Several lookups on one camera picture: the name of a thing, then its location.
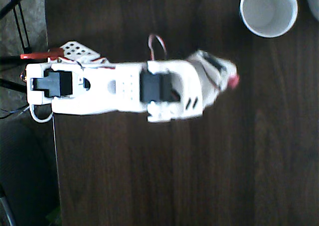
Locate small red object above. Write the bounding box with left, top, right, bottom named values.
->
left=228, top=75, right=240, bottom=89

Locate white ceramic mug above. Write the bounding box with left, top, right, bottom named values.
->
left=239, top=0, right=299, bottom=38

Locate red clamp with wide jaws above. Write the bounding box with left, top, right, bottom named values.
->
left=19, top=47, right=65, bottom=60

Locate white usb cable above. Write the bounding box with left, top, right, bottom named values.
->
left=29, top=104, right=55, bottom=124

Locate black metal frame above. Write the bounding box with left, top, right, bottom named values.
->
left=0, top=0, right=46, bottom=65

